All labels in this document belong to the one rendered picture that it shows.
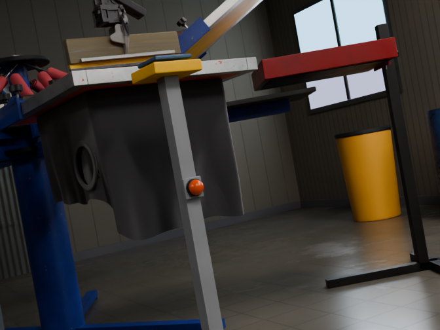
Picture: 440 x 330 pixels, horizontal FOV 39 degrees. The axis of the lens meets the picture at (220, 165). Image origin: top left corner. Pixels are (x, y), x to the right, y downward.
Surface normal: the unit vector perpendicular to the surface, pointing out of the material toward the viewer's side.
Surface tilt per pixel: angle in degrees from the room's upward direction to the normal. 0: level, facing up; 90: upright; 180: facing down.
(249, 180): 90
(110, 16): 90
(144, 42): 89
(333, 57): 90
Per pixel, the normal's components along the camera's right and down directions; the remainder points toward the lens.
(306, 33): -0.87, 0.16
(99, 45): 0.53, -0.10
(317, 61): 0.05, 0.00
